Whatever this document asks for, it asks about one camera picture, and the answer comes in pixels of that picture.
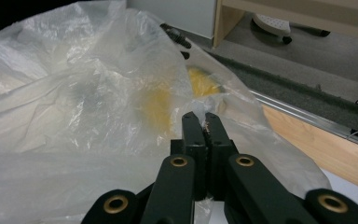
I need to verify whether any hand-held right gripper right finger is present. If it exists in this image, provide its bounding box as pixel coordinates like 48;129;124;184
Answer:
204;112;240;201

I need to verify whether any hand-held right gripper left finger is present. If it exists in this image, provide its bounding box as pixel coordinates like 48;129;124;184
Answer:
170;111;208;201

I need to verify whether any clear plastic bag yellow face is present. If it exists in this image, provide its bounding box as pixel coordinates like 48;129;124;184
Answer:
0;0;333;224

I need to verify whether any white cabinet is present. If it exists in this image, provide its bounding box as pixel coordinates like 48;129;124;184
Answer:
126;0;217;40

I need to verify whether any white chair base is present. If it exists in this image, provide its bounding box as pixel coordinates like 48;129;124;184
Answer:
251;12;294;45

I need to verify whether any wooden desk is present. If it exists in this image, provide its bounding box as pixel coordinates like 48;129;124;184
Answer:
212;0;358;49

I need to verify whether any white table sheet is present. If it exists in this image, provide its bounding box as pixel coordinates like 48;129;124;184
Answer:
321;168;358;219

